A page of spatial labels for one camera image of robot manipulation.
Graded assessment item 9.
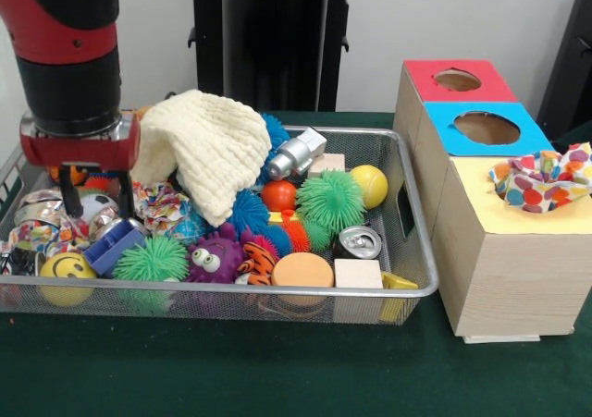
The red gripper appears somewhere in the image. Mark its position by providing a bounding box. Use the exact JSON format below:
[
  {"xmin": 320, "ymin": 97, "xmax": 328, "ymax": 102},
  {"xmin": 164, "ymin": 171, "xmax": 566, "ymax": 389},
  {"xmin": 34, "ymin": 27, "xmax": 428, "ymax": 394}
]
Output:
[{"xmin": 19, "ymin": 111, "xmax": 142, "ymax": 220}]

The cream knitted cloth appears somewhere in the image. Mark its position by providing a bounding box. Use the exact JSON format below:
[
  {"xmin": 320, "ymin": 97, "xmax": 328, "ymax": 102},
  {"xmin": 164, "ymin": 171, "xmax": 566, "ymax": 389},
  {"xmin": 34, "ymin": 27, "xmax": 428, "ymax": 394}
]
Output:
[{"xmin": 129, "ymin": 89, "xmax": 272, "ymax": 227}]

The polka dot cloth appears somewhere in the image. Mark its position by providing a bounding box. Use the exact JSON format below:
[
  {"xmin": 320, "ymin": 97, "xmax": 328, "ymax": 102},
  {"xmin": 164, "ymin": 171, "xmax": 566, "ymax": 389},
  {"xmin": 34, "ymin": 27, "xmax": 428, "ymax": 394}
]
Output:
[{"xmin": 488, "ymin": 142, "xmax": 592, "ymax": 215}]

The clear mesh bin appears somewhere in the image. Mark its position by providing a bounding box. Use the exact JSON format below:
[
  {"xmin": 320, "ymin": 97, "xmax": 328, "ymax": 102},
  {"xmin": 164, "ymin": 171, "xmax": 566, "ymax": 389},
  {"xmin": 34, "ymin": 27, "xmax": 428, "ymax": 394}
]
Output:
[{"xmin": 0, "ymin": 117, "xmax": 439, "ymax": 325}]

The wooden box with three holes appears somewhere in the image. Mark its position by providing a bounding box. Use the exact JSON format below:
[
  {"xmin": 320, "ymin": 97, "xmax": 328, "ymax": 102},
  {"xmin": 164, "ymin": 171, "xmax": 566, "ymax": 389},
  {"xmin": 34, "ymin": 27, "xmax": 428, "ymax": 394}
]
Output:
[{"xmin": 393, "ymin": 59, "xmax": 592, "ymax": 344}]

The small orange basketball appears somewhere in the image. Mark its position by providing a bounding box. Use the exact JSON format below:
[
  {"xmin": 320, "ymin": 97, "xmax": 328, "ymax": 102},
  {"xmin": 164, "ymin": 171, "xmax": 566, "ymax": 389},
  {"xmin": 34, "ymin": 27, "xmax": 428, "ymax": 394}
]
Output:
[{"xmin": 48, "ymin": 166, "xmax": 92, "ymax": 187}]

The green spiky ball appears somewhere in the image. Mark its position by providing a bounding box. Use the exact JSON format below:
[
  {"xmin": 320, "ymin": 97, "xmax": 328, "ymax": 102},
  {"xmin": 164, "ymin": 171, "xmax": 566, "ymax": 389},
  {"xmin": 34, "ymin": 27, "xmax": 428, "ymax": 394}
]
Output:
[
  {"xmin": 113, "ymin": 236, "xmax": 190, "ymax": 309},
  {"xmin": 296, "ymin": 169, "xmax": 367, "ymax": 236}
]

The yellow smiley ball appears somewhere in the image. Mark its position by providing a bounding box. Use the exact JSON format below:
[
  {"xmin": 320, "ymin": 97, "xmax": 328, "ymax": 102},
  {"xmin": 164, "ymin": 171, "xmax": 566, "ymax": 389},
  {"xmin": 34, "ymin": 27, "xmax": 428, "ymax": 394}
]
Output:
[{"xmin": 39, "ymin": 252, "xmax": 97, "ymax": 307}]

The purple spiky ball with eyes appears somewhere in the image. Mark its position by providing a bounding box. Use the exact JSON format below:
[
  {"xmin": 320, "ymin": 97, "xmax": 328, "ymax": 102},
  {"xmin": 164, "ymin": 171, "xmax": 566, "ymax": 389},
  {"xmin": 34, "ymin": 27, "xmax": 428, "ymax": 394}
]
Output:
[{"xmin": 185, "ymin": 227, "xmax": 246, "ymax": 284}]

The plain yellow ball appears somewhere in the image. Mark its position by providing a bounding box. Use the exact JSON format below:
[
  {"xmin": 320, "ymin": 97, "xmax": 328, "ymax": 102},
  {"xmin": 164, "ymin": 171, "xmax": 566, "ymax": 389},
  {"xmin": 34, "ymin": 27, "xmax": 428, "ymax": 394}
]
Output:
[{"xmin": 348, "ymin": 165, "xmax": 389, "ymax": 209}]

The black chair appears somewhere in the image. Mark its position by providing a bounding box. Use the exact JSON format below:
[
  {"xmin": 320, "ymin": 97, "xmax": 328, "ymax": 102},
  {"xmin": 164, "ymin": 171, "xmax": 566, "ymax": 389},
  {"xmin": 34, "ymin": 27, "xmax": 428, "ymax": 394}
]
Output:
[{"xmin": 536, "ymin": 0, "xmax": 592, "ymax": 142}]

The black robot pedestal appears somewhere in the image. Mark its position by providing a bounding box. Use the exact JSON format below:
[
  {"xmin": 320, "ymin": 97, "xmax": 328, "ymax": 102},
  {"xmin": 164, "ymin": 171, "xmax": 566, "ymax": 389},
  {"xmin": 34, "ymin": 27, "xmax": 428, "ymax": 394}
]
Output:
[{"xmin": 179, "ymin": 0, "xmax": 373, "ymax": 113}]

